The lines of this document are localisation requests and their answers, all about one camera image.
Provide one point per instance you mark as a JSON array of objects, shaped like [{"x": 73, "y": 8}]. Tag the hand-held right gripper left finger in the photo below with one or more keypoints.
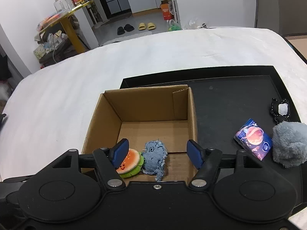
[{"x": 121, "y": 152}]

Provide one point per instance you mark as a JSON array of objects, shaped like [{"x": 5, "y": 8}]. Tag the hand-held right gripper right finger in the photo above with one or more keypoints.
[{"x": 195, "y": 154}]

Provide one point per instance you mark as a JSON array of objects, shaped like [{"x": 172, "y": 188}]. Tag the burger plush toy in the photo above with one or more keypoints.
[{"x": 132, "y": 160}]

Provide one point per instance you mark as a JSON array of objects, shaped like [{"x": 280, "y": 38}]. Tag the blue denim plush toy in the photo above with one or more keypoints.
[{"x": 153, "y": 155}]

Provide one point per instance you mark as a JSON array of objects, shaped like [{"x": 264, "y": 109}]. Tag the brown cardboard box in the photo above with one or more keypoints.
[{"x": 153, "y": 127}]

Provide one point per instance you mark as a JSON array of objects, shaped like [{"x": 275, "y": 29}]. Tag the printed tissue packet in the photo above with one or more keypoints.
[{"x": 251, "y": 139}]

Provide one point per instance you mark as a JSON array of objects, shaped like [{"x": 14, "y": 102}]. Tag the black tray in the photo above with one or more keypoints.
[{"x": 227, "y": 105}]

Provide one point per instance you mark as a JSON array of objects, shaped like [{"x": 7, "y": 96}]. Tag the grey fluffy plush toy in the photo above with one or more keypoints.
[{"x": 290, "y": 143}]

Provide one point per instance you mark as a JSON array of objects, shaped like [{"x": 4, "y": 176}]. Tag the black slipper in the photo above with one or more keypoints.
[
  {"x": 120, "y": 30},
  {"x": 129, "y": 27}
]

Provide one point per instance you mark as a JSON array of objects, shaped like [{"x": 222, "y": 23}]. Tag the yellow slipper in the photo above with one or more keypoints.
[
  {"x": 142, "y": 26},
  {"x": 151, "y": 25}
]

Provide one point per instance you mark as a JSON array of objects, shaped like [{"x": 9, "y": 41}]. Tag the yellow round table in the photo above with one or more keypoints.
[{"x": 72, "y": 33}]

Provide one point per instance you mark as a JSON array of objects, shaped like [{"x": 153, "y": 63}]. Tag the cluttered chair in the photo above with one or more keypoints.
[{"x": 50, "y": 44}]

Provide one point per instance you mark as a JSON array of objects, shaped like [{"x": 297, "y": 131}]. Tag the green plastic bag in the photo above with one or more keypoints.
[{"x": 174, "y": 26}]

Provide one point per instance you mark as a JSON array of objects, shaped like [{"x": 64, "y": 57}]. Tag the clear plastic bag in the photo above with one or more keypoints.
[{"x": 196, "y": 24}]

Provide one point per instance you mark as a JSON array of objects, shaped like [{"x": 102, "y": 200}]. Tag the orange carton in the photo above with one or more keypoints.
[{"x": 166, "y": 12}]

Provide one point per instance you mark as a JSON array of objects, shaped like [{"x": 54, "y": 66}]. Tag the orange snack packets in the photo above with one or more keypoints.
[{"x": 50, "y": 20}]

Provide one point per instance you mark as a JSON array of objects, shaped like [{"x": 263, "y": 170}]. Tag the glass jar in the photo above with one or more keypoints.
[{"x": 60, "y": 4}]

